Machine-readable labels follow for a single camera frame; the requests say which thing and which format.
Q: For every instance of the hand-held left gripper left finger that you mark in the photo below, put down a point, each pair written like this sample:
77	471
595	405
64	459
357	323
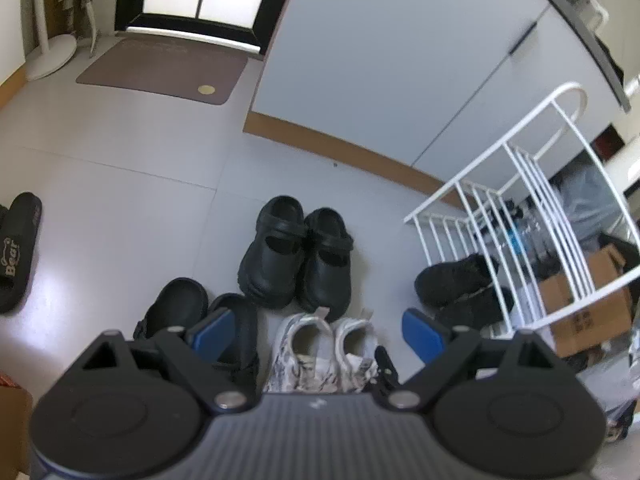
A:
215	334

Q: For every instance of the white mop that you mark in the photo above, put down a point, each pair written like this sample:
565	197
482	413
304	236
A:
90	20

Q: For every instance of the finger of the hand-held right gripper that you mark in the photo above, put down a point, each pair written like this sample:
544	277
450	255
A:
387	370

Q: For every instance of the brown cardboard box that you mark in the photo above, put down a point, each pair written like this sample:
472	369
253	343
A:
585	320

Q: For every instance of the white metal shoe rack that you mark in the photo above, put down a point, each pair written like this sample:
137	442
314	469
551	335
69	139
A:
480	160

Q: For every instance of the white standing fan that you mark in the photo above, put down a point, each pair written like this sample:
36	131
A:
50	57

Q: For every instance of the black printed slide sandal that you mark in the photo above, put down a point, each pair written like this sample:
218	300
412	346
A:
20	260

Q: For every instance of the clear bottle blue label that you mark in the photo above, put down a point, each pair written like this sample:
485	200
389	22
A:
517	242

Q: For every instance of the white cabinet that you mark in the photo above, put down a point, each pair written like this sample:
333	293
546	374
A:
400	60

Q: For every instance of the glossy black chunky clog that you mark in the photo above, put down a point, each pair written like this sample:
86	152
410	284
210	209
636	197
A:
270	275
325	275

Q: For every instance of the worn cardboard box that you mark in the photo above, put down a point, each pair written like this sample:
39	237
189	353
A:
12	425

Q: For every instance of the brown door mat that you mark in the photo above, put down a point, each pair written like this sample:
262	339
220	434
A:
160	70

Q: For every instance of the white printed sneaker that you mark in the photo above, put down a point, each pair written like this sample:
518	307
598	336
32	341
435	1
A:
355	360
295	360

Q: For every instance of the black lace-up sneaker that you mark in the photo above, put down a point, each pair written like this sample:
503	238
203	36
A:
480	310
455	280

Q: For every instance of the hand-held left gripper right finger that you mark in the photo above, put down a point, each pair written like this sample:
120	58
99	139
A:
422	337

